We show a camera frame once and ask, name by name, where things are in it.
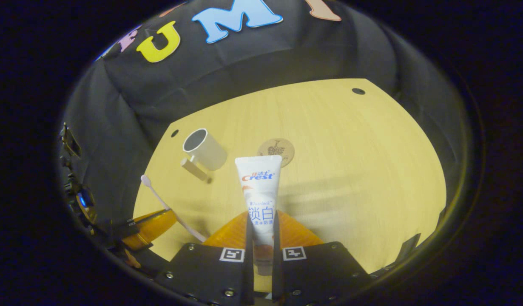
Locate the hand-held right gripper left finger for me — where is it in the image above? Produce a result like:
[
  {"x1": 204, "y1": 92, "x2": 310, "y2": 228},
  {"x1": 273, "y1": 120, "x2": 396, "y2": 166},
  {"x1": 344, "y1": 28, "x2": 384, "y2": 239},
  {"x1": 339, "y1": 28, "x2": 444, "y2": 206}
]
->
[{"x1": 155, "y1": 210, "x2": 255, "y2": 306}]

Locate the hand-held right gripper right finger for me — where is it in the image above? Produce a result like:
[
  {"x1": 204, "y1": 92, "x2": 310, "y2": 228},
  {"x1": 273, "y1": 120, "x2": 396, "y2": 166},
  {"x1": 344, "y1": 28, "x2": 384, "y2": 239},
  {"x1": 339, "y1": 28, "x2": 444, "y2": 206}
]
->
[{"x1": 272, "y1": 210, "x2": 369, "y2": 306}]

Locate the pale pink toothbrush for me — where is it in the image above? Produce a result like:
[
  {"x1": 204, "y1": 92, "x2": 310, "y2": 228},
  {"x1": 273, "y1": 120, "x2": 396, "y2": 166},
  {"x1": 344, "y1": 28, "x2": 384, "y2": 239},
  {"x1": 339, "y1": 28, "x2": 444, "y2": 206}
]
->
[{"x1": 141, "y1": 174, "x2": 207, "y2": 243}]

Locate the white cup with wooden handle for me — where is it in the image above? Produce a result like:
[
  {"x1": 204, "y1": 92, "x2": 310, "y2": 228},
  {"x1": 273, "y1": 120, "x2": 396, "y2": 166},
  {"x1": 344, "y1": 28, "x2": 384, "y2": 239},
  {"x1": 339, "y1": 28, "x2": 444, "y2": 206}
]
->
[{"x1": 180, "y1": 128, "x2": 228, "y2": 184}]

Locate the white toothpaste tube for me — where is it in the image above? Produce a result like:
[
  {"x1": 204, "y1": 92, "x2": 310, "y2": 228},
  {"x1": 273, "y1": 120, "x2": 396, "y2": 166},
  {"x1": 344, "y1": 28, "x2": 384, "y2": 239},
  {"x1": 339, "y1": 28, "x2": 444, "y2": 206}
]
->
[{"x1": 235, "y1": 155, "x2": 283, "y2": 276}]

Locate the round brown coaster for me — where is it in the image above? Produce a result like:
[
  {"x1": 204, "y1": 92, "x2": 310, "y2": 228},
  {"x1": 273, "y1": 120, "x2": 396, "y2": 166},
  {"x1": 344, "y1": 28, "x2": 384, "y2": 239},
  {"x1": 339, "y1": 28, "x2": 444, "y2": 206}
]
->
[{"x1": 257, "y1": 139, "x2": 295, "y2": 167}]

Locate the black backdrop cloth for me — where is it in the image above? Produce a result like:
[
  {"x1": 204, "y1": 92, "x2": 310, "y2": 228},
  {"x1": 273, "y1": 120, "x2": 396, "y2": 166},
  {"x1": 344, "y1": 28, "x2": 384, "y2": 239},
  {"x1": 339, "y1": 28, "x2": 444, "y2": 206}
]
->
[{"x1": 60, "y1": 0, "x2": 470, "y2": 238}]

